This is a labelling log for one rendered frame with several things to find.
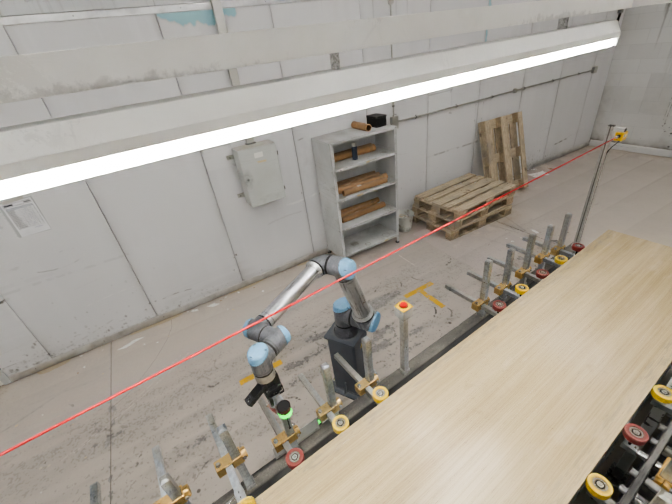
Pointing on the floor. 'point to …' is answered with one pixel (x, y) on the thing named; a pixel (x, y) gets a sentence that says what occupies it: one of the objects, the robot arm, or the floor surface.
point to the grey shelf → (387, 220)
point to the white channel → (217, 51)
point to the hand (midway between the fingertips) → (271, 406)
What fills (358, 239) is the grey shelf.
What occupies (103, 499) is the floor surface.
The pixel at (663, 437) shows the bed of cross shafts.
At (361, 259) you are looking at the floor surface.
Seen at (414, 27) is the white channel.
